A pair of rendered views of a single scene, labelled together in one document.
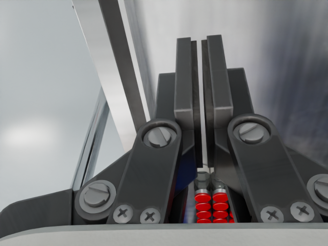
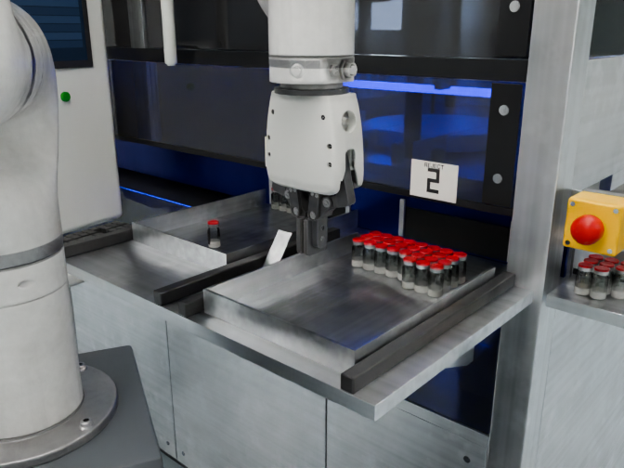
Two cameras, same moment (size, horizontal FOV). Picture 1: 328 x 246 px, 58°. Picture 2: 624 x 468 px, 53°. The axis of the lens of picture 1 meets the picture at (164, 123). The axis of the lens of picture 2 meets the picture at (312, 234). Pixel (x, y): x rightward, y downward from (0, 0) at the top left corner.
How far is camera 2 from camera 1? 0.60 m
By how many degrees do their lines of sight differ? 50
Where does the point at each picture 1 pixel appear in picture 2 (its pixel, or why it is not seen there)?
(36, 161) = not seen: outside the picture
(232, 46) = (334, 332)
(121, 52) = (392, 347)
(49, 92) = not seen: outside the picture
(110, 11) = (373, 359)
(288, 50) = (310, 318)
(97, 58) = (422, 366)
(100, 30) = (399, 372)
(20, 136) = not seen: outside the picture
